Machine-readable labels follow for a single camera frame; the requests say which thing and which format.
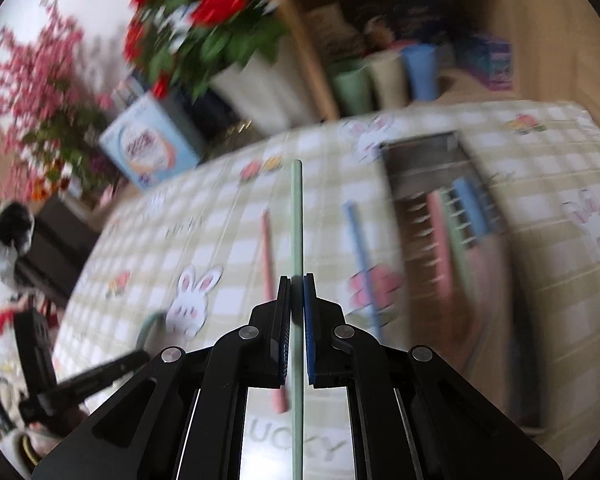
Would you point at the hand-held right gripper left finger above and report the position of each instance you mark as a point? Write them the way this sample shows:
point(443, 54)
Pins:
point(284, 340)

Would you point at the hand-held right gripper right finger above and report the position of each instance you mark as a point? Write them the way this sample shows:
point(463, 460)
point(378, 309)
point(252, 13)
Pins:
point(309, 340)

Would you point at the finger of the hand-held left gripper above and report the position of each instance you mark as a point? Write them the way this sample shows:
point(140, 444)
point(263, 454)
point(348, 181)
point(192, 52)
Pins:
point(95, 377)

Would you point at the green spoon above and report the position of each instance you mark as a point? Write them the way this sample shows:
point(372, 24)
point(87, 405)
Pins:
point(147, 327)

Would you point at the blue chopstick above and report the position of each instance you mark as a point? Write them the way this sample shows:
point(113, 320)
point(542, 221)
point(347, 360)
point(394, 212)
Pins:
point(357, 240)
point(472, 205)

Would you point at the green chopstick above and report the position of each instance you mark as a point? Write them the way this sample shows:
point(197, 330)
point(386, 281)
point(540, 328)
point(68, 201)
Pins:
point(296, 220)
point(452, 220)

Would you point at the pink spoon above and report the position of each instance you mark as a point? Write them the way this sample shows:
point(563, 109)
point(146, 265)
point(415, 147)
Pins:
point(485, 300)

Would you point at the stainless steel utensil tray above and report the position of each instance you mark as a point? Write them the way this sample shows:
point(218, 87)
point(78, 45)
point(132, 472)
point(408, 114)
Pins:
point(415, 160)

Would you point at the black cabinet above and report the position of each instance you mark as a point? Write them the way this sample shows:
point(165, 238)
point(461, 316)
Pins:
point(55, 245)

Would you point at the black and white object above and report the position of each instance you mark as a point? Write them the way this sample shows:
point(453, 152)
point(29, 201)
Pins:
point(10, 230)

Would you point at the light blue carton box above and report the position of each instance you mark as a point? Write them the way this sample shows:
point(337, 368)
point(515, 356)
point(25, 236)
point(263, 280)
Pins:
point(145, 145)

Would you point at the dark vase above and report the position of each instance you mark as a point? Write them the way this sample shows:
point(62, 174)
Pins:
point(210, 110)

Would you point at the white vase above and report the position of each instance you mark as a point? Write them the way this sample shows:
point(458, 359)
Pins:
point(260, 90)

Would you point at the green cup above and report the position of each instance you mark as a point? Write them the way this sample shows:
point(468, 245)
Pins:
point(352, 87)

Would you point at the beige cup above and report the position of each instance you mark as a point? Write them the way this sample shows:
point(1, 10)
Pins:
point(387, 80)

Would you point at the silver can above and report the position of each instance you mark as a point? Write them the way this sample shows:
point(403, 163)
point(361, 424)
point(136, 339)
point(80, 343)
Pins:
point(127, 91)

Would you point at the pink flower plant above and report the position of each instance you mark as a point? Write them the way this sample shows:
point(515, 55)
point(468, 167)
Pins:
point(30, 75)

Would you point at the blue cup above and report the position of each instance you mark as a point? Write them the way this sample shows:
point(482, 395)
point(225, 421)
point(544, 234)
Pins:
point(420, 72)

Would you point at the pink cup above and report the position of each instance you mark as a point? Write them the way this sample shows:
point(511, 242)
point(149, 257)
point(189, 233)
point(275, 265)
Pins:
point(397, 46)

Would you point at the white snack packet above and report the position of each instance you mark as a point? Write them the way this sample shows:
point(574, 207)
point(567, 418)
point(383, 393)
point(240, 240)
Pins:
point(332, 30)

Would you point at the dark snack packet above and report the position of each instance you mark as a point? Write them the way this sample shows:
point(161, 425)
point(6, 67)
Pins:
point(377, 22)

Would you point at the purple box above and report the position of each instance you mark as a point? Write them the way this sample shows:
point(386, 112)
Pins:
point(485, 62)

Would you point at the red rose plant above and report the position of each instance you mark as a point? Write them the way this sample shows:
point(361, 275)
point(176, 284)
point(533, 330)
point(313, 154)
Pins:
point(220, 10)

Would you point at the wooden shelf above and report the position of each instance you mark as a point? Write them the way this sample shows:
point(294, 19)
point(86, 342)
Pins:
point(545, 20)

